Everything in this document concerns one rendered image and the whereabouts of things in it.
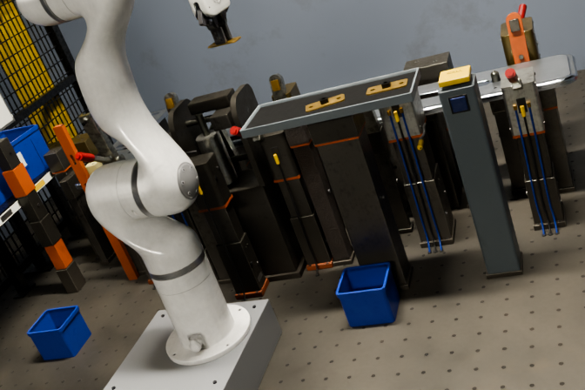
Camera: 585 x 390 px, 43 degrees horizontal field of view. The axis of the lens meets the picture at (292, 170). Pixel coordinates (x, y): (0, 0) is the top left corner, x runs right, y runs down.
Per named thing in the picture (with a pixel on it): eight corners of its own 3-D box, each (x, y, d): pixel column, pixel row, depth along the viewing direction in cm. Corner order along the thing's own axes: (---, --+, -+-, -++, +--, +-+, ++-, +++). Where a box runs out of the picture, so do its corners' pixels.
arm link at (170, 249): (189, 278, 145) (142, 171, 136) (113, 285, 153) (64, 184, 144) (214, 244, 155) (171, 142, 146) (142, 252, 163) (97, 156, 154)
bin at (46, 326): (94, 332, 197) (79, 305, 194) (75, 357, 189) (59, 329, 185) (60, 335, 201) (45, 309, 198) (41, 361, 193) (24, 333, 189)
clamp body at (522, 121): (565, 207, 176) (534, 65, 162) (568, 234, 166) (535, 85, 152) (533, 211, 179) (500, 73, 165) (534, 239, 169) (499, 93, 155)
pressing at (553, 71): (573, 50, 182) (571, 43, 182) (580, 84, 163) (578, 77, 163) (107, 155, 233) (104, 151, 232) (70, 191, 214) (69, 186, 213)
